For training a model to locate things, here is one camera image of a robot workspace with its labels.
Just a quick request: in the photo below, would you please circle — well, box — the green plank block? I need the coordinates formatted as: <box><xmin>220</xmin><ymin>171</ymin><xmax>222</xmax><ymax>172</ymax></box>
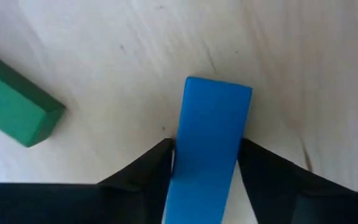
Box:
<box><xmin>0</xmin><ymin>46</ymin><xmax>67</xmax><ymax>148</ymax></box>

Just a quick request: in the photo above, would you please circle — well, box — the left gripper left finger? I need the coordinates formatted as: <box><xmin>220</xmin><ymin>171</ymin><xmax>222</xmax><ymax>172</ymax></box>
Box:
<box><xmin>0</xmin><ymin>138</ymin><xmax>175</xmax><ymax>224</ymax></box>

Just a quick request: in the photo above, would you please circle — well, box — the blue plank block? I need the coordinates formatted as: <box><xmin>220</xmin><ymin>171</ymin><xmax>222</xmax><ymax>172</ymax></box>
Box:
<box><xmin>163</xmin><ymin>76</ymin><xmax>254</xmax><ymax>224</ymax></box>

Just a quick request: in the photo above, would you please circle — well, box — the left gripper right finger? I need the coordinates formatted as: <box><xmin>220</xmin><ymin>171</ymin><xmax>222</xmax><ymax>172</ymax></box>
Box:
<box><xmin>237</xmin><ymin>138</ymin><xmax>358</xmax><ymax>224</ymax></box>

